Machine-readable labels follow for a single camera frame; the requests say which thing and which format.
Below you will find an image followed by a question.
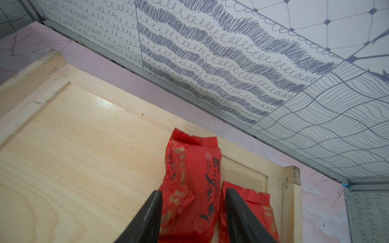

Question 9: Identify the light wooden shelf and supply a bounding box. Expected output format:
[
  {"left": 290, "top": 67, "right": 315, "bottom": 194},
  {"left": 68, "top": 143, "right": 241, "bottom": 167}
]
[{"left": 0, "top": 49, "right": 304, "bottom": 243}]

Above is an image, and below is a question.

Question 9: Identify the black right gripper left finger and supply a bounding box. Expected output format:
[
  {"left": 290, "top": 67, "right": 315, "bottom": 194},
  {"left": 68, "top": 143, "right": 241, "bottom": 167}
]
[{"left": 114, "top": 190, "right": 163, "bottom": 243}]

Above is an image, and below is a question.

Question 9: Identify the red tea bag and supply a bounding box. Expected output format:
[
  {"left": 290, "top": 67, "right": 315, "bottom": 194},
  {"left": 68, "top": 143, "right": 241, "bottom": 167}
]
[
  {"left": 218, "top": 181, "right": 280, "bottom": 243},
  {"left": 159, "top": 129, "right": 222, "bottom": 243}
]

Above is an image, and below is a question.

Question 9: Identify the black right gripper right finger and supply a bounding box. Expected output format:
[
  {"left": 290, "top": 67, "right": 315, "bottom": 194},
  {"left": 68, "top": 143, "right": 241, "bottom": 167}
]
[{"left": 225, "top": 188, "right": 277, "bottom": 243}]

